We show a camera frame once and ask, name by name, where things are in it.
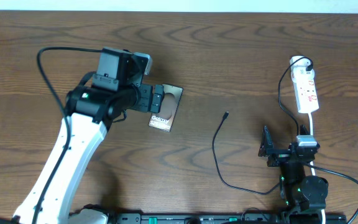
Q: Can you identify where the Galaxy smartphone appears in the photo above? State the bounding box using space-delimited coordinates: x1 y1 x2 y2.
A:
149 83 183 133

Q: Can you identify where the black USB charging cable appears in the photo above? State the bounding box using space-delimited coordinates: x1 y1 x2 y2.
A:
211 56 314 196

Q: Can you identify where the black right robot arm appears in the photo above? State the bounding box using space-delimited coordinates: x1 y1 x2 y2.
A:
258 126 328 223

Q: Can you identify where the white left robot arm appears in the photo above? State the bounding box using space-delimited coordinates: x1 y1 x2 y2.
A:
0 47 164 223

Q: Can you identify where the white USB charger plug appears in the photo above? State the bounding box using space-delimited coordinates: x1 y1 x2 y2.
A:
291 65 315 83

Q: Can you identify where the white power strip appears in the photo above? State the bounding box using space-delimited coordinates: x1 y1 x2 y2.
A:
290 55 319 114

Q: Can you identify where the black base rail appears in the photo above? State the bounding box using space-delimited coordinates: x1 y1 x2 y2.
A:
68 212 347 224

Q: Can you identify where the black left camera cable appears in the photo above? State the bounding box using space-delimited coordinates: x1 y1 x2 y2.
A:
31 46 104 224

